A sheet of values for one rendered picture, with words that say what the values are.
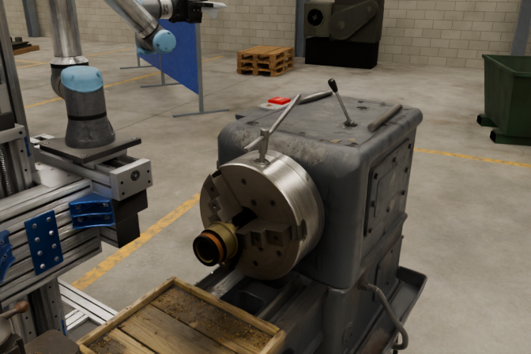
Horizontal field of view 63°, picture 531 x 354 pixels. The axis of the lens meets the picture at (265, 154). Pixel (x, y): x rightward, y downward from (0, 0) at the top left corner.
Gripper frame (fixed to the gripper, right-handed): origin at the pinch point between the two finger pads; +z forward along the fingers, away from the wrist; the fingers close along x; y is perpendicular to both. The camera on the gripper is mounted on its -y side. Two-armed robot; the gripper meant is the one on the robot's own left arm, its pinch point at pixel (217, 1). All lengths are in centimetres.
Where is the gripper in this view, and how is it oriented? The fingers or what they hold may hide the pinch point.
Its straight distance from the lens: 177.6
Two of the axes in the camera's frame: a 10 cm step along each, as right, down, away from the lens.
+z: 8.1, -2.0, 5.5
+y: -0.9, 8.8, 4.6
